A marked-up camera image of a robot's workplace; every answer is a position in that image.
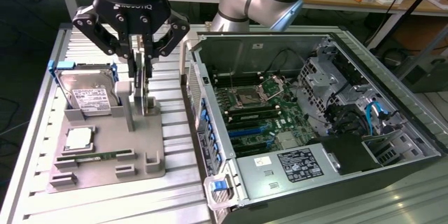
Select graphics card with silver bracket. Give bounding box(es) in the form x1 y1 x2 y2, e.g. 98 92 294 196
129 34 157 116

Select hard disk in blue carrier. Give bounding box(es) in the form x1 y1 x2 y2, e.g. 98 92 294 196
46 60 121 117

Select CPU socket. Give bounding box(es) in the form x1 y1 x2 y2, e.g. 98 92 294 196
233 87 266 111

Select socket cover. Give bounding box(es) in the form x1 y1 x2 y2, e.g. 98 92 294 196
257 76 286 101

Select black RAM stick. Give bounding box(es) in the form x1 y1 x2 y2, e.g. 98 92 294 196
226 110 282 123

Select silver CPU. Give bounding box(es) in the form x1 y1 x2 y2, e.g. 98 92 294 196
65 128 94 149

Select blue expansion slot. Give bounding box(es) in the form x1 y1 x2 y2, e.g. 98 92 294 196
228 126 264 137

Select silver perforated drive cage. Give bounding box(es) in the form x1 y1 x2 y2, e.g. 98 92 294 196
296 41 354 116

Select green motherboard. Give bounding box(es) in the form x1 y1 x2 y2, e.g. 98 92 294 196
213 73 326 156

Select green RAM stick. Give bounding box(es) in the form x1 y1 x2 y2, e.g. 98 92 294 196
57 150 129 162

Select grey parts rack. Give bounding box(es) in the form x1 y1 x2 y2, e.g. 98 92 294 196
45 81 166 195

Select long black expansion slot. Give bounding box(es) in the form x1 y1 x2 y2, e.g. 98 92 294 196
233 145 272 156

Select silver chipset heatsink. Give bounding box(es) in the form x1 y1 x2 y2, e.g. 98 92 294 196
276 132 298 148

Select silver power supply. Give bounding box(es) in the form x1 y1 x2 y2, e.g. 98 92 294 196
236 142 342 201

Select black tripod pole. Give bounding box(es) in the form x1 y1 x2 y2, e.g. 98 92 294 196
362 0 438 49

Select silver disk bay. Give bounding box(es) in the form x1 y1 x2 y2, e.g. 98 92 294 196
361 125 441 168

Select open black PC case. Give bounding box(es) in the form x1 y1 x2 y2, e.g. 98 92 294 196
178 26 444 224

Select grey corner bracket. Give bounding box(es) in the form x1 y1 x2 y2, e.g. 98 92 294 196
181 31 204 51
202 174 236 210

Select light blue wire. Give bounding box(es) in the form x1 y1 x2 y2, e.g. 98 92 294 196
365 98 388 135

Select black disk power wire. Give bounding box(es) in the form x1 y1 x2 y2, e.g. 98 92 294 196
377 107 410 141

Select black plastic duct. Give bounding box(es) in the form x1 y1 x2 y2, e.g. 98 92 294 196
321 134 384 176

